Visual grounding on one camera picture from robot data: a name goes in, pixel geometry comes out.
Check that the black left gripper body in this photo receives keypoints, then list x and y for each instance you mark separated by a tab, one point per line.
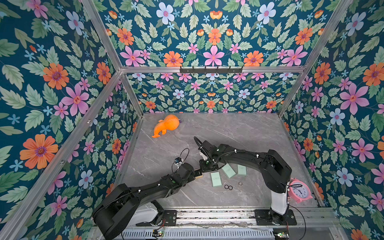
189	178

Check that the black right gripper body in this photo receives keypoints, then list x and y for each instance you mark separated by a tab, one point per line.
208	150

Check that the mint green box lid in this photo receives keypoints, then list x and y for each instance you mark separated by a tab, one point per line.
216	179

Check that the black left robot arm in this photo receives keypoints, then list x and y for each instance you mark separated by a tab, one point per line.
126	206

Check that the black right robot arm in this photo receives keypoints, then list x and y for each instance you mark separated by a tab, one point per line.
275	171

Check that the orange plush toy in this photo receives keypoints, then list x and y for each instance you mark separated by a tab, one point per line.
169	123

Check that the pink alarm clock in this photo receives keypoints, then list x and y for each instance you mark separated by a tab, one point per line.
299	191

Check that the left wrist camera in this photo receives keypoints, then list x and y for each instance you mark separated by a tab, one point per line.
178	162

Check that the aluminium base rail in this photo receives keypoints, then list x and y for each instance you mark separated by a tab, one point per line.
226	217

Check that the black hook rail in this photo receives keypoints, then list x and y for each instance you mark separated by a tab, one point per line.
208	70

